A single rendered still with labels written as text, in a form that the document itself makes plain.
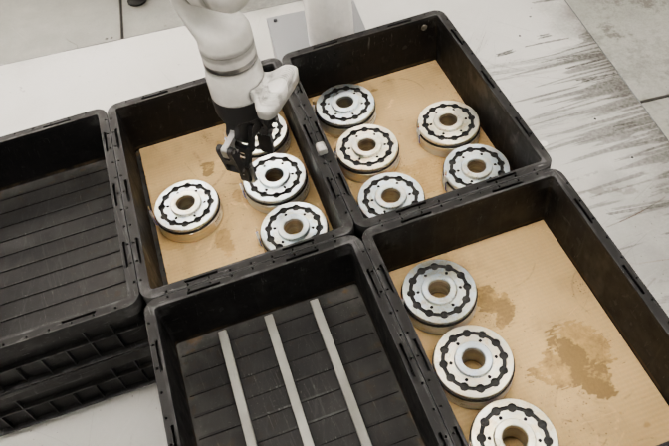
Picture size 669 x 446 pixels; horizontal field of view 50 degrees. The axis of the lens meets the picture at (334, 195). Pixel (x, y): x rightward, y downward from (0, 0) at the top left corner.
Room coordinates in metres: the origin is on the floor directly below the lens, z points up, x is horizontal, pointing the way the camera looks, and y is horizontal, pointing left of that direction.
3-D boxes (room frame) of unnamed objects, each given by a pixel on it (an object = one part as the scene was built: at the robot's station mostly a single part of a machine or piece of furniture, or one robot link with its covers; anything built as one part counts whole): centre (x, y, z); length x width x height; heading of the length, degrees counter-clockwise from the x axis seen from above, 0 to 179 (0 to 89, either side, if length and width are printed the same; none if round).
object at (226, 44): (0.73, 0.11, 1.21); 0.09 x 0.07 x 0.15; 57
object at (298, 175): (0.75, 0.09, 0.86); 0.10 x 0.10 x 0.01
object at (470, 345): (0.39, -0.14, 0.86); 0.05 x 0.05 x 0.01
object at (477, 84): (0.80, -0.13, 0.87); 0.40 x 0.30 x 0.11; 12
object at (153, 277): (0.73, 0.16, 0.87); 0.40 x 0.30 x 0.11; 12
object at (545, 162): (0.80, -0.13, 0.92); 0.40 x 0.30 x 0.02; 12
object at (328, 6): (1.14, -0.04, 0.88); 0.09 x 0.09 x 0.17; 9
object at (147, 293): (0.73, 0.16, 0.92); 0.40 x 0.30 x 0.02; 12
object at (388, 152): (0.78, -0.06, 0.86); 0.10 x 0.10 x 0.01
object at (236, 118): (0.72, 0.10, 1.04); 0.08 x 0.08 x 0.09
